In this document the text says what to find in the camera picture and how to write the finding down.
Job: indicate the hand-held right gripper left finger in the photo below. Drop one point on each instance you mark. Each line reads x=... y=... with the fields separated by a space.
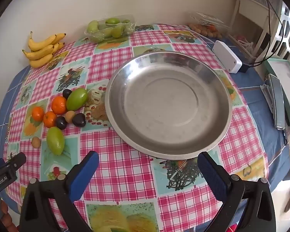
x=84 y=174

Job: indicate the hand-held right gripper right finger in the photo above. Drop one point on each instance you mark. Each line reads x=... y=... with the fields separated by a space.
x=211 y=174

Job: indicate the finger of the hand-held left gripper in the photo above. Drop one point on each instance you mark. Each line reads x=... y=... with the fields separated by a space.
x=14 y=163

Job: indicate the brown longan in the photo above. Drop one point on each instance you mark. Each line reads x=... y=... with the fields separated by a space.
x=36 y=142
x=69 y=116

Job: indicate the green jujube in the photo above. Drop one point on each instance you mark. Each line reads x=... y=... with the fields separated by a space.
x=76 y=99
x=55 y=141

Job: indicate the dark purple plum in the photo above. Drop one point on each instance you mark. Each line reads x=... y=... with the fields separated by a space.
x=78 y=120
x=61 y=122
x=67 y=93

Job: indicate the orange mandarin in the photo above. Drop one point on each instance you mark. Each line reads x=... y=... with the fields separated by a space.
x=38 y=113
x=59 y=105
x=49 y=119

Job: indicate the round stainless steel plate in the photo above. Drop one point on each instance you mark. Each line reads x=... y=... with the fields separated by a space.
x=159 y=101

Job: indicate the pink checkered fruit-print tablecloth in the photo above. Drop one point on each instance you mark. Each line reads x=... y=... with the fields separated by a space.
x=135 y=174

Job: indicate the grey phone case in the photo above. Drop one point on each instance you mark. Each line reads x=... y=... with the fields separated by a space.
x=276 y=101

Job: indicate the black plug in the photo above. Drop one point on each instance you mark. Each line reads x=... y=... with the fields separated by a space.
x=244 y=67

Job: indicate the yellow banana bunch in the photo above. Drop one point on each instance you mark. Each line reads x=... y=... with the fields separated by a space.
x=41 y=53

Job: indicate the white rectangular plastic box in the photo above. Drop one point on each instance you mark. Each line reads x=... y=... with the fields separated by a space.
x=227 y=56

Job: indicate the green and white flat box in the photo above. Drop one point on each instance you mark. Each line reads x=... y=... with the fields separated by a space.
x=288 y=77

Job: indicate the pile of small brown longans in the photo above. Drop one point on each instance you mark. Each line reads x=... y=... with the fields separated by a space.
x=205 y=30

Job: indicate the group of wrapped green jujubes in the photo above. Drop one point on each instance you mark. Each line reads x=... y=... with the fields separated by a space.
x=116 y=32

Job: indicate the clear plastic wrapped tray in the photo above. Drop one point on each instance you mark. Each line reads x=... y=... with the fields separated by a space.
x=125 y=30

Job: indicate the white wooden chair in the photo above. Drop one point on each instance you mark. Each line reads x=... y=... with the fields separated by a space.
x=252 y=8

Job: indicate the white lattice panel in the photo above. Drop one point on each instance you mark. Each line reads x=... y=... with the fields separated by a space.
x=286 y=12

